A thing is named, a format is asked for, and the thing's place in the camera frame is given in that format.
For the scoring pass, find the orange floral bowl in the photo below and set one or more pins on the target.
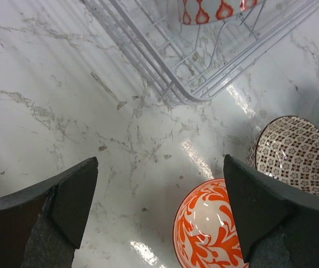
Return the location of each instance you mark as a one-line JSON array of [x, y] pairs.
[[204, 231]]

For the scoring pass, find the blue patterned bowl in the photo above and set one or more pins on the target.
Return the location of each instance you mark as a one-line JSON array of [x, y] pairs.
[[198, 12]]

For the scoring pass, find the clear wire dish rack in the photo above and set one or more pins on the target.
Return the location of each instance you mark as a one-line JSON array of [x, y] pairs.
[[189, 64]]

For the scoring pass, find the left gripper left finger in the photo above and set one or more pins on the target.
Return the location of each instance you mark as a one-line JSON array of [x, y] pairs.
[[43, 225]]

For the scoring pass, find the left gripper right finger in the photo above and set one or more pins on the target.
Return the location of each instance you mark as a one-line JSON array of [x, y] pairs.
[[277, 224]]

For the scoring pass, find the brown patterned bowl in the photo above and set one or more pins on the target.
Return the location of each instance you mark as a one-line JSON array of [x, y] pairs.
[[287, 149]]

